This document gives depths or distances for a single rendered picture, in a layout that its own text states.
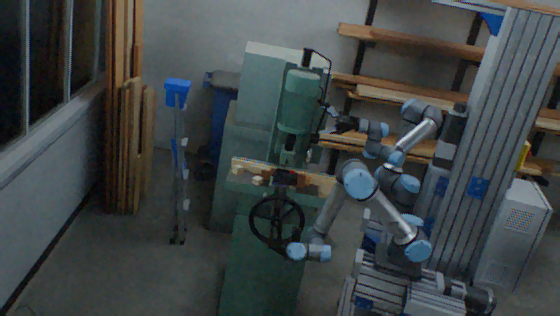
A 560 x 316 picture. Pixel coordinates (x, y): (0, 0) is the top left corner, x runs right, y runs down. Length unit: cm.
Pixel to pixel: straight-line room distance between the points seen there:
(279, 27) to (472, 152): 287
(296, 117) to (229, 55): 241
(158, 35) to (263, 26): 98
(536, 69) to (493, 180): 52
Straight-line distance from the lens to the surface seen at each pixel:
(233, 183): 275
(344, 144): 481
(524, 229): 263
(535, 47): 244
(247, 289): 308
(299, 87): 263
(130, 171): 399
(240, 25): 495
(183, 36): 502
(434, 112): 287
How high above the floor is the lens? 206
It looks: 22 degrees down
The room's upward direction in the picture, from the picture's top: 12 degrees clockwise
